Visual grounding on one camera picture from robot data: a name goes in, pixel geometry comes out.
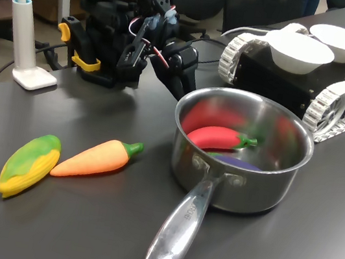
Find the yellow green toy corn cob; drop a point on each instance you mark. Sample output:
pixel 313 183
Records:
pixel 29 162

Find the red toy chilli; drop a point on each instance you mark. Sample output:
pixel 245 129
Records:
pixel 214 137

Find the black yellow clamp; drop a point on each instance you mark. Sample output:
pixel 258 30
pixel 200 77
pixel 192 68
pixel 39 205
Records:
pixel 80 46

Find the black vehicle with white tracks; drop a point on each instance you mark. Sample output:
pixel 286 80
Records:
pixel 266 78

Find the white bowl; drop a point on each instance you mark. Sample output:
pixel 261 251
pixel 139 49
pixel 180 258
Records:
pixel 344 41
pixel 299 54

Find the pale grey putty lump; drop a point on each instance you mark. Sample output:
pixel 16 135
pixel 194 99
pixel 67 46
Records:
pixel 172 17

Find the orange toy carrot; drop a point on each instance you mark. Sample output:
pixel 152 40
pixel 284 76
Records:
pixel 95 160

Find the purple toy aubergine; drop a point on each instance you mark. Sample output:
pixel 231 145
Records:
pixel 236 162

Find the white lamp post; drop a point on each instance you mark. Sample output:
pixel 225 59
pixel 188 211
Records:
pixel 22 40

